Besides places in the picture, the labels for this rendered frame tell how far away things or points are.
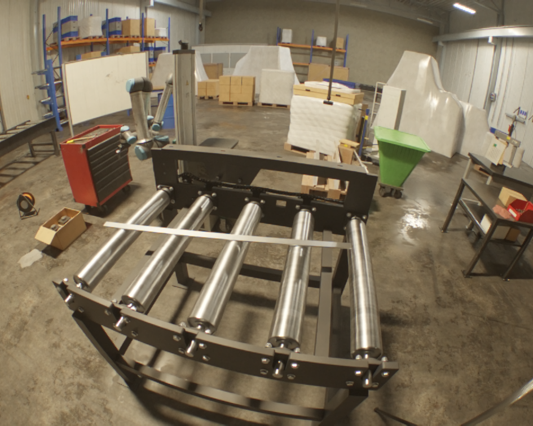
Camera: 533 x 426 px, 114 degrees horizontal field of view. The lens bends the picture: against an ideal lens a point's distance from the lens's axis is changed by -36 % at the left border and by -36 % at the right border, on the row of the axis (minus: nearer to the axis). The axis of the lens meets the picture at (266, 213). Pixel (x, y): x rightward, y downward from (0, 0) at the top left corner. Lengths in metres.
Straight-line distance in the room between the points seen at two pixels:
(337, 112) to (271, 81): 5.21
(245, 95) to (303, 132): 4.99
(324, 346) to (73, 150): 3.02
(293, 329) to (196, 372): 1.05
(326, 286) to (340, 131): 3.65
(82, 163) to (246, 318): 2.37
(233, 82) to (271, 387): 9.03
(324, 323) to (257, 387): 0.82
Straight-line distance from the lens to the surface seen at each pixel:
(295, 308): 0.97
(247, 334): 1.96
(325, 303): 1.18
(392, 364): 0.91
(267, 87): 9.54
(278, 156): 1.46
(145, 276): 1.11
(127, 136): 2.72
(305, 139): 4.89
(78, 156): 3.22
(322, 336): 1.08
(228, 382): 1.80
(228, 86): 9.66
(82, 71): 5.60
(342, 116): 4.55
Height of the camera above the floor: 1.68
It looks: 33 degrees down
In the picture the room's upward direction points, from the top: 4 degrees clockwise
